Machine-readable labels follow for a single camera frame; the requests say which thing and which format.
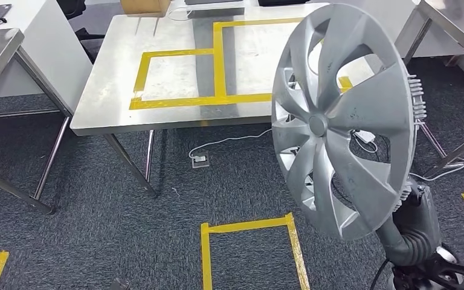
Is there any black office chair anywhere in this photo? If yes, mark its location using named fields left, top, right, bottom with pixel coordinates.
left=56, top=0, right=107, bottom=63

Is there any silver plastic wheel hubcap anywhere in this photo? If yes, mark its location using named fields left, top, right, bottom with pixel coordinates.
left=271, top=3, right=428, bottom=242

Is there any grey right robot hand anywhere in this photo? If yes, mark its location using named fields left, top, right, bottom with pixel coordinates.
left=391, top=178, right=443, bottom=251

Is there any black hanging arm cable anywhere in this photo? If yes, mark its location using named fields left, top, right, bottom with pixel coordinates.
left=370, top=258, right=391, bottom=290

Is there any brown cardboard box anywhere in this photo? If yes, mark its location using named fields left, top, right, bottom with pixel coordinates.
left=120, top=0, right=172, bottom=18

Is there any white socket cable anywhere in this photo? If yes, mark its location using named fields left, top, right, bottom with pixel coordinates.
left=188, top=127, right=274, bottom=159

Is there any square floor socket plate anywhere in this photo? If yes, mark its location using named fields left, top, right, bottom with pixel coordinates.
left=191, top=153, right=210, bottom=169

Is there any white cabinet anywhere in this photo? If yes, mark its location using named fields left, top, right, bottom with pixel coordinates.
left=0, top=0, right=94, bottom=115

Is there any yellow table tape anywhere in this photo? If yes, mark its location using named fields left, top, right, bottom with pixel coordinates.
left=129, top=16, right=355, bottom=111

